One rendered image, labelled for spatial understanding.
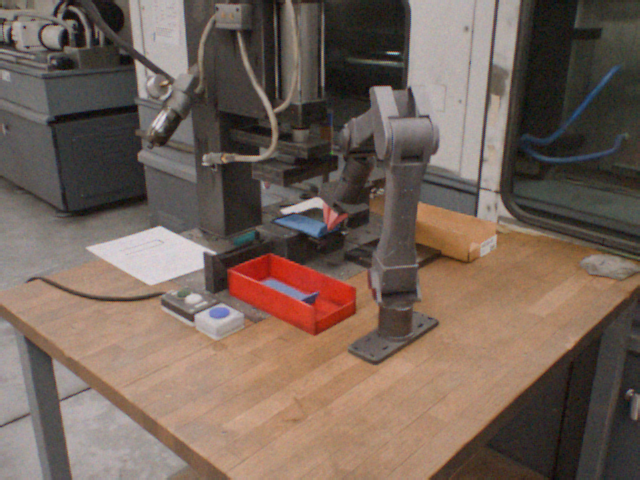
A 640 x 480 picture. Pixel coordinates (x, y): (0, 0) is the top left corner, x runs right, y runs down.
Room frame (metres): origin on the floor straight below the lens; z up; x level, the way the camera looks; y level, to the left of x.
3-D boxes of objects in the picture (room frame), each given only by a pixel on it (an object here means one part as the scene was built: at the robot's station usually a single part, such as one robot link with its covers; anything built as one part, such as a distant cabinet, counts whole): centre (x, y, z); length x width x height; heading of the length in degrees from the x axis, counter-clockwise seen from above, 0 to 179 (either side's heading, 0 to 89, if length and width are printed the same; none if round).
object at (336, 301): (1.18, 0.06, 0.93); 0.25 x 0.12 x 0.06; 47
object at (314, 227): (1.41, 0.02, 1.00); 0.15 x 0.07 x 0.03; 47
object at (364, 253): (1.41, -0.18, 0.91); 0.17 x 0.16 x 0.02; 137
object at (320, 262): (1.51, 0.08, 0.88); 0.65 x 0.50 x 0.03; 137
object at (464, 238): (1.52, -0.30, 0.93); 0.25 x 0.13 x 0.08; 47
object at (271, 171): (1.48, 0.10, 1.22); 0.26 x 0.18 x 0.30; 47
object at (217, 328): (1.09, 0.19, 0.90); 0.07 x 0.07 x 0.06; 47
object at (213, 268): (1.26, 0.21, 0.95); 0.06 x 0.03 x 0.09; 137
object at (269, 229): (1.44, 0.04, 0.98); 0.20 x 0.10 x 0.01; 137
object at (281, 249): (1.44, 0.04, 0.94); 0.20 x 0.10 x 0.07; 137
